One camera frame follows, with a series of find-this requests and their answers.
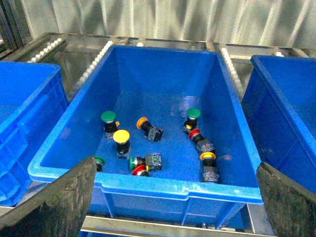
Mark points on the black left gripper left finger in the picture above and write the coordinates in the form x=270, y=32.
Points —
x=57, y=210

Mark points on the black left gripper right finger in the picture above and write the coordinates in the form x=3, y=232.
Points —
x=290, y=208

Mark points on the yellow button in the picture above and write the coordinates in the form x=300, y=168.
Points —
x=210, y=171
x=152, y=133
x=121, y=137

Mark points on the blue bin with buttons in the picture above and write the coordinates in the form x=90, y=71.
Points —
x=161, y=85

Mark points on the green button front left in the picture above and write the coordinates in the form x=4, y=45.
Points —
x=100, y=162

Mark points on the red button front hidden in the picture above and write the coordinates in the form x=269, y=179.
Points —
x=140, y=171

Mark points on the yellow button upright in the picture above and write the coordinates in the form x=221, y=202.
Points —
x=121, y=137

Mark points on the green button upright left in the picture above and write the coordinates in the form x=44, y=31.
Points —
x=110, y=123

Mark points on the green button upright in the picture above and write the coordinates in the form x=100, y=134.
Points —
x=192, y=120
x=110, y=123

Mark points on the red button lying behind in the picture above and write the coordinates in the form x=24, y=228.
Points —
x=201, y=143

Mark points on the green button lying centre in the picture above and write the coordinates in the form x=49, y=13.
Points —
x=152, y=162

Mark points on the blue bin far left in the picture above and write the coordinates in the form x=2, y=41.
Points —
x=32, y=100

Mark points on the blue target bin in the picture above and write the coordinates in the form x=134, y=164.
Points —
x=280, y=108

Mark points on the green button upright right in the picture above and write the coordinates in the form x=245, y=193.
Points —
x=192, y=120

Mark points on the metal shelf front rail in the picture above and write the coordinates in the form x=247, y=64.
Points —
x=130, y=228

